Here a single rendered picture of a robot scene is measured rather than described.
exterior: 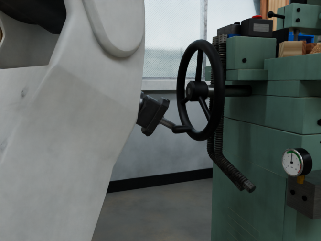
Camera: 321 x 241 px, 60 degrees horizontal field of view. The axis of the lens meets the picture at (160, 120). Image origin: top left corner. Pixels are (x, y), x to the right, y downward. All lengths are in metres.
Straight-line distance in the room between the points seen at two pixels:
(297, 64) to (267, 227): 0.46
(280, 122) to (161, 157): 1.58
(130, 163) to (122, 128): 1.92
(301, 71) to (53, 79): 0.62
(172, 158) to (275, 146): 1.57
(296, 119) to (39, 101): 0.63
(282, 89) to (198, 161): 1.72
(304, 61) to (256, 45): 0.16
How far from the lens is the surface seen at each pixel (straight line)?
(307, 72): 0.74
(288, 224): 0.84
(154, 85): 2.11
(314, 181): 0.71
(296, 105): 0.75
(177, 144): 2.31
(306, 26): 1.00
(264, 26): 0.86
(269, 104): 0.83
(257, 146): 0.88
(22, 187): 0.26
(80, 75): 0.24
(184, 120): 0.89
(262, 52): 0.85
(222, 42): 0.84
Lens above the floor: 0.84
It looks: 8 degrees down
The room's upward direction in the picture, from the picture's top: straight up
